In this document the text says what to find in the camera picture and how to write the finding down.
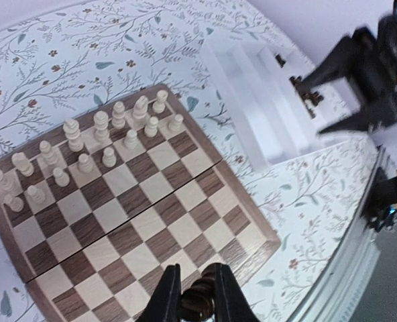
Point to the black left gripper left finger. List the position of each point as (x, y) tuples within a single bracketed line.
[(163, 304)]

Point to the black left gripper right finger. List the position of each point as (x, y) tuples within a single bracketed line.
[(230, 302)]

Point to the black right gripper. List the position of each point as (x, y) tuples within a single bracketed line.
[(370, 63)]

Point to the dark wooden king piece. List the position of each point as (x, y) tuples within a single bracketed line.
[(197, 302)]

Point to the white plastic compartment tray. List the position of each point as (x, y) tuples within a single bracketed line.
[(269, 117)]

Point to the wooden chess board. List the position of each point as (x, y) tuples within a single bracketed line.
[(96, 249)]

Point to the pile of dark chess pieces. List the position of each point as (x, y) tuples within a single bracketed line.
[(314, 97)]

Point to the dark chess piece apart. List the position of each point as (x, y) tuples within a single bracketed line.
[(280, 60)]

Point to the light pawn five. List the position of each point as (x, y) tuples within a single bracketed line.
[(109, 158)]

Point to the light pawn four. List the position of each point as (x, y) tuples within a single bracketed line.
[(85, 163)]

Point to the light pawn three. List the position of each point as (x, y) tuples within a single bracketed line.
[(61, 178)]

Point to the light pawn six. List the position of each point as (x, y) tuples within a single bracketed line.
[(130, 140)]

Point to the light pawn seven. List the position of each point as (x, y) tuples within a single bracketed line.
[(151, 127)]

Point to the light pawn eight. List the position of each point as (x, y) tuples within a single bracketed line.
[(175, 123)]

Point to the light pawn one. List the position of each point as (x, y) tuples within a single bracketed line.
[(14, 203)]

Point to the light bishop piece left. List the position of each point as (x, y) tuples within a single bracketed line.
[(49, 153)]

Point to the light bishop piece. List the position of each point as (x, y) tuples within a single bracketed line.
[(49, 153), (118, 115)]

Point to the light bishop piece right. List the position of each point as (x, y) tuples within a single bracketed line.
[(118, 115)]

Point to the light knight piece right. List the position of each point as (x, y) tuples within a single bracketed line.
[(140, 109)]

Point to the light king piece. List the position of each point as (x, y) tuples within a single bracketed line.
[(101, 132)]

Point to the light rook far right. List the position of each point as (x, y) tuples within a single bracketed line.
[(159, 104)]

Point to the light queen piece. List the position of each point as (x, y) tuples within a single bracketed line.
[(72, 132)]

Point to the floral patterned table mat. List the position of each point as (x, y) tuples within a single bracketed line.
[(79, 57)]

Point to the front aluminium rail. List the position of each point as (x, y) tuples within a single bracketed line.
[(337, 292)]

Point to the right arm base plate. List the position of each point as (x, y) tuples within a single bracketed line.
[(382, 205)]

